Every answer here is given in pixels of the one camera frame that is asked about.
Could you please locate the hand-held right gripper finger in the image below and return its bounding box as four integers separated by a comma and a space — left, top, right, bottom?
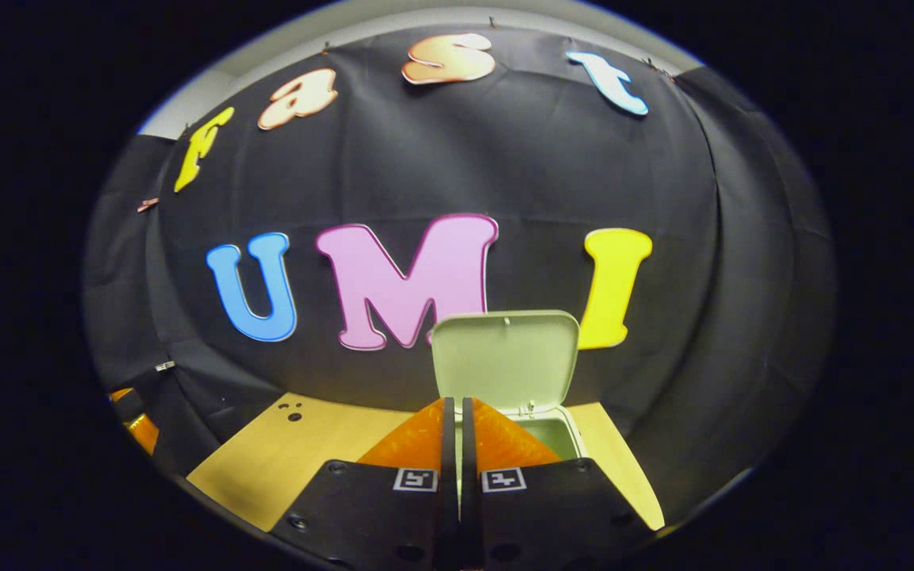
269, 397, 459, 571
461, 397, 656, 571

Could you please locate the black backdrop cloth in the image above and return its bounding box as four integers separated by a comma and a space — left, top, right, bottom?
83, 20, 837, 524

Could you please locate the pale green desktop garbage bin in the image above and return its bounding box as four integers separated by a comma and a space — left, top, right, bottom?
429, 309, 589, 462

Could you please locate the wooden desktop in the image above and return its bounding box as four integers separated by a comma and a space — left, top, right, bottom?
187, 393, 666, 532

